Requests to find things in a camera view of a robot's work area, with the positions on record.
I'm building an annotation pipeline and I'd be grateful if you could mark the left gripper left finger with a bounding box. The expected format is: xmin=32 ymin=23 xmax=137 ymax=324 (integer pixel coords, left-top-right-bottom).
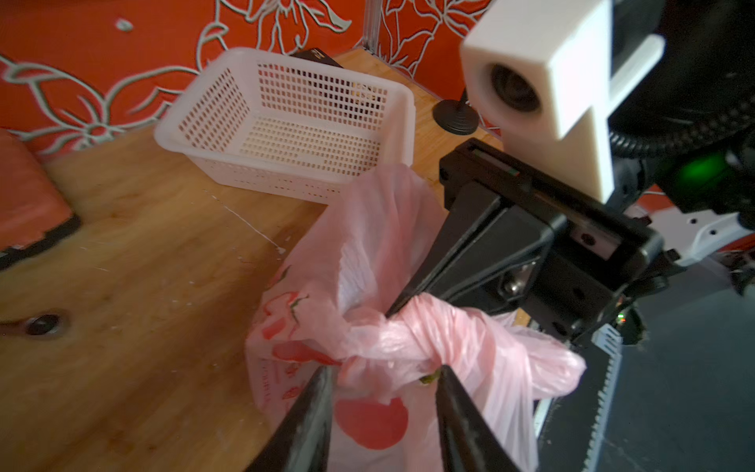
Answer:
xmin=245 ymin=366 xmax=334 ymax=472

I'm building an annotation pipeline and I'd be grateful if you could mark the right black round stand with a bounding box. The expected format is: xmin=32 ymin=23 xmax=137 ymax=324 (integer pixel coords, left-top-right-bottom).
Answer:
xmin=432 ymin=89 xmax=480 ymax=136

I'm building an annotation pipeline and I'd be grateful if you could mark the white perforated plastic basket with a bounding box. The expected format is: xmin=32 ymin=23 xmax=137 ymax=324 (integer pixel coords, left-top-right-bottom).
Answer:
xmin=155 ymin=47 xmax=416 ymax=204

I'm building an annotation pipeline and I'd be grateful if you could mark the pink plastic bag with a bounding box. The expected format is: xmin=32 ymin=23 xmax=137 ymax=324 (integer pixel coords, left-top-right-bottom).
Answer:
xmin=245 ymin=164 xmax=585 ymax=471

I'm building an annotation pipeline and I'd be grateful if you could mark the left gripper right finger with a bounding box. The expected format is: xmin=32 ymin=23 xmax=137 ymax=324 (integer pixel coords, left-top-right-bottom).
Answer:
xmin=436 ymin=365 xmax=519 ymax=472

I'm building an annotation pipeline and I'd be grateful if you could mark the black box yellow label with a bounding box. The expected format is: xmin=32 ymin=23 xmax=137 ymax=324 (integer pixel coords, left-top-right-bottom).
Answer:
xmin=292 ymin=48 xmax=341 ymax=68

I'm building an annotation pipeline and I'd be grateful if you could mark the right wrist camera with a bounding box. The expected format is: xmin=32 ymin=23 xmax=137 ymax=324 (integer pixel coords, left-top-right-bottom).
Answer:
xmin=460 ymin=1 xmax=666 ymax=204

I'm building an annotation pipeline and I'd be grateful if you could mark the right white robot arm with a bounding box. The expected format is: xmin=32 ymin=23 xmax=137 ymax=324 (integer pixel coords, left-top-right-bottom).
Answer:
xmin=389 ymin=1 xmax=754 ymax=343

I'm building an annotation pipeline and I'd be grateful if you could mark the orange plastic tool case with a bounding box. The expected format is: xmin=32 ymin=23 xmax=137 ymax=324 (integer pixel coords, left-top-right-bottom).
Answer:
xmin=1 ymin=130 xmax=82 ymax=269

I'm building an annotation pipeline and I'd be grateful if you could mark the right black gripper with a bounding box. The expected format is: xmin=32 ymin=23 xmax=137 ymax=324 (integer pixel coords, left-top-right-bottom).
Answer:
xmin=385 ymin=139 xmax=681 ymax=343

